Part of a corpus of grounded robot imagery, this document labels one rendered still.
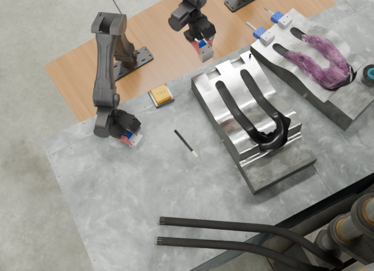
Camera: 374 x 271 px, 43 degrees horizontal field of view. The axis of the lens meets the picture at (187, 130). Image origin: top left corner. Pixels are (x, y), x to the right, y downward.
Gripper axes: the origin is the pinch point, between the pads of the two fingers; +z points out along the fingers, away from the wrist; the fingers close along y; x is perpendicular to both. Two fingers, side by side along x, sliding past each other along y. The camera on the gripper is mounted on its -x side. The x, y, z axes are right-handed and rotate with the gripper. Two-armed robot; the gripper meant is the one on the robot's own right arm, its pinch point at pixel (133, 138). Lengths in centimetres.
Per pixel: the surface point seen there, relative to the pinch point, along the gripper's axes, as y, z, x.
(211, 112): 23.0, 6.6, -19.8
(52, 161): -22.7, -7.1, 22.1
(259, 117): 28.7, 11.8, -36.2
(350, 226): 1, 11, -83
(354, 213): 1, -1, -87
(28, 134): -7, 34, 112
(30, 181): -29, 44, 95
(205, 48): 41.7, -6.7, -11.2
